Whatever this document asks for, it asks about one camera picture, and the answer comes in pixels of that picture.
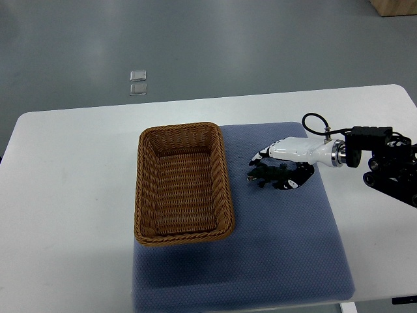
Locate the upper clear floor plate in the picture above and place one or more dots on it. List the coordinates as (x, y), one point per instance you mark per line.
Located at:
(138, 75)

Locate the clear floor plate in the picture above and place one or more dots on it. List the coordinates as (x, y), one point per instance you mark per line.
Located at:
(138, 75)
(137, 89)

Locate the brown wicker basket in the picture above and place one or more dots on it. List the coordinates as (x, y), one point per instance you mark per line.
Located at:
(183, 194)

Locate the lower clear floor plate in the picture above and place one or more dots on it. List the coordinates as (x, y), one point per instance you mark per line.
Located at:
(137, 89)

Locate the wooden box corner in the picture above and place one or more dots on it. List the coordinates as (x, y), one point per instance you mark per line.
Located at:
(391, 8)

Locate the blue textured mat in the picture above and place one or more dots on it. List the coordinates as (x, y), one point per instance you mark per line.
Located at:
(285, 248)

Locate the black table control panel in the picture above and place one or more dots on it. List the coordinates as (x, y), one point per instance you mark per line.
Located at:
(404, 300)

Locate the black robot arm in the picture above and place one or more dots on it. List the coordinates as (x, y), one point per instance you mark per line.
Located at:
(392, 166)

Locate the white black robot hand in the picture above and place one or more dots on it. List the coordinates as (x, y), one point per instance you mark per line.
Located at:
(300, 154)

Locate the dark green toy crocodile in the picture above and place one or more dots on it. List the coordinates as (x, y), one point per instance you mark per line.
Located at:
(279, 176)

